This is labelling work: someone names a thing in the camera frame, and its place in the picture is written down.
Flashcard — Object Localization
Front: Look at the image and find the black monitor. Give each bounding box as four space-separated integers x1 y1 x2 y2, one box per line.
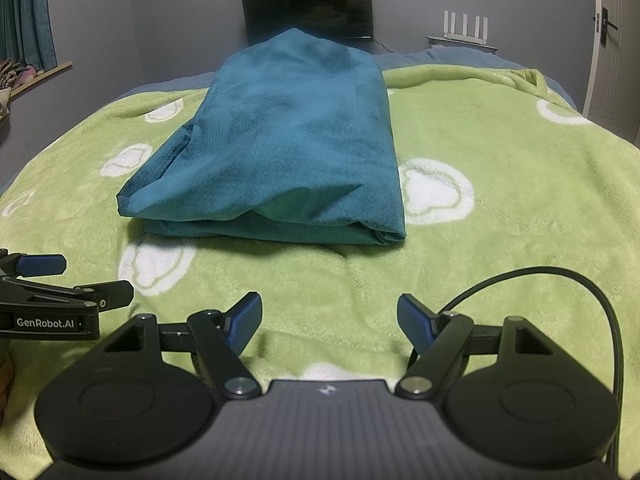
240 0 373 48

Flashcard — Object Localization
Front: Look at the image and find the black cable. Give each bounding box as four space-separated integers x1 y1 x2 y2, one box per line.
440 266 626 480

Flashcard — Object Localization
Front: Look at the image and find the teal hooded jacket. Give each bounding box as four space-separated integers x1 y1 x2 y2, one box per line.
116 27 407 246

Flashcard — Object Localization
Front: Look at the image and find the green blanket with white print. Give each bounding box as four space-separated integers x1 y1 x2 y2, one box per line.
0 62 640 480

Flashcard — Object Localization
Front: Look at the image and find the wooden window sill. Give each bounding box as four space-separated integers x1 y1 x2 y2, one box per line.
10 60 74 96

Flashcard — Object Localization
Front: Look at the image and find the pile of patterned clothes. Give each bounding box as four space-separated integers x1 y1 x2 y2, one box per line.
0 57 38 126

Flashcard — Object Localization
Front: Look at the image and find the teal curtain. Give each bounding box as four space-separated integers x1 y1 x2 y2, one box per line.
0 0 61 73

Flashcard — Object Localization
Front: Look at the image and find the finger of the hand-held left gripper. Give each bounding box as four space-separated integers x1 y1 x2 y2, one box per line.
0 280 135 311
0 249 67 279

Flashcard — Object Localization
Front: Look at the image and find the blue-grey bed sheet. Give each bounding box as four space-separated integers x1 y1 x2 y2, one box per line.
112 47 578 111

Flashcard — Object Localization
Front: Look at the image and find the white door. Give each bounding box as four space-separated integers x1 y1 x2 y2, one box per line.
580 0 640 146

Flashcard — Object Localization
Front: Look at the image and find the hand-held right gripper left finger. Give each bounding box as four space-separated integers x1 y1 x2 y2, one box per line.
102 291 263 401

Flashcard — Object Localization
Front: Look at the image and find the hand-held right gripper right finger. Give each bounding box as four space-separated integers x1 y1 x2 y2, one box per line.
395 294 556 401

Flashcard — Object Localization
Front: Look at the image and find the black door handle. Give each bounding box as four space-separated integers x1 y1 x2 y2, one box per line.
592 7 618 46

